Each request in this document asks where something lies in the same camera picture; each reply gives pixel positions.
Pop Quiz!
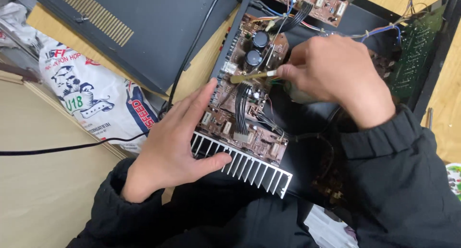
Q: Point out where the person's right hand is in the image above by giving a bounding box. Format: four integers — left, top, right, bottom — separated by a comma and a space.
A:
277, 34, 397, 130

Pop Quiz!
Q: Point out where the black power cable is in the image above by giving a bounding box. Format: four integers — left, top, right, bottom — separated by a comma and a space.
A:
0, 0, 229, 157

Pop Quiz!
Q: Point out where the black flat ribbon cable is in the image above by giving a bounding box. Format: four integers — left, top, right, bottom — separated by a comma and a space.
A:
273, 0, 315, 35

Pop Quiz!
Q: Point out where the crumpled grey plastic sheet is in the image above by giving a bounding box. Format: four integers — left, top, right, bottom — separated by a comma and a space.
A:
0, 0, 41, 61

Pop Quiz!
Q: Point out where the small yellow-handled brush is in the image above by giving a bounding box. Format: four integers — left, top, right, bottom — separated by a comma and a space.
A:
230, 69, 279, 84

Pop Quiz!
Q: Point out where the black cylindrical capacitor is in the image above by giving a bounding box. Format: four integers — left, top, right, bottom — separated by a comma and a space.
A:
252, 31, 270, 49
245, 49, 263, 67

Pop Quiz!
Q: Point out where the black metal amplifier cover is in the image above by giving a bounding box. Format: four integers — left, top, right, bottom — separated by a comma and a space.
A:
23, 0, 250, 96

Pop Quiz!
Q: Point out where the person's black jacket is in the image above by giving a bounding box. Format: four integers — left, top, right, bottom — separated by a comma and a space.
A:
158, 176, 321, 248

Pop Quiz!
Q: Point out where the person's left hand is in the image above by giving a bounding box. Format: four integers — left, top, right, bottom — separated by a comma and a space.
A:
122, 78, 233, 204

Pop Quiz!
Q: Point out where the black wire bundle with connector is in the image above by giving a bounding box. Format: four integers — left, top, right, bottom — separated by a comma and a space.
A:
233, 82, 253, 143

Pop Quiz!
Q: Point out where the small brown circuit board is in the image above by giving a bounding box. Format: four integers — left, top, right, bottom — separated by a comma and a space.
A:
257, 0, 348, 28

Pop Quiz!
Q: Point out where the blue and white wire bundle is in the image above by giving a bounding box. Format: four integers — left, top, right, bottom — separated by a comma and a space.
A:
317, 0, 429, 46

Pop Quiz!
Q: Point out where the colourful printed packet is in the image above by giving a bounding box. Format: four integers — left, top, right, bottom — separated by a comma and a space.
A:
445, 163, 461, 202

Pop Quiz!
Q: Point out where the white printed woven sack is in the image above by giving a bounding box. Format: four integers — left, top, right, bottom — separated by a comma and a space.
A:
37, 36, 160, 154

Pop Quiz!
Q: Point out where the green circuit board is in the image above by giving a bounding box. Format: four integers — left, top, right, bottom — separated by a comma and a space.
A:
388, 5, 446, 100

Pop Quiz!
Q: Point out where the white plastic bag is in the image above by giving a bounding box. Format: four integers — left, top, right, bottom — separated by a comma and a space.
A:
303, 204, 359, 248

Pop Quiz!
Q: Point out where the finned aluminium heat sink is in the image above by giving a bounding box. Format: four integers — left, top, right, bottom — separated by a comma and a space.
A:
190, 131, 293, 200

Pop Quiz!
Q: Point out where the large brown circuit board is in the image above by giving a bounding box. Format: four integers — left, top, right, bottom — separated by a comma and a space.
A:
195, 12, 291, 167

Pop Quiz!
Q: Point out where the black amplifier chassis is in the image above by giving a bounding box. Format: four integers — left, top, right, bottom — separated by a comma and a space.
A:
208, 0, 461, 209

